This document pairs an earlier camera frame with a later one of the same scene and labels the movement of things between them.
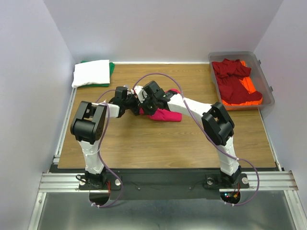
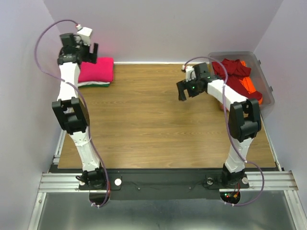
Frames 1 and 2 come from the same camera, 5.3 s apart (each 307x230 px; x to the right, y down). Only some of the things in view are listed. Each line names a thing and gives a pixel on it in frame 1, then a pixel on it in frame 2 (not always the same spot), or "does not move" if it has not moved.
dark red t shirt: x=228 y=73 does not move
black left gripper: x=135 y=109 to x=91 y=57
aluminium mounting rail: x=260 y=181 does not move
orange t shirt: x=247 y=82 does not move
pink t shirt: x=164 y=115 to x=102 y=71
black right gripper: x=147 y=111 to x=183 y=85
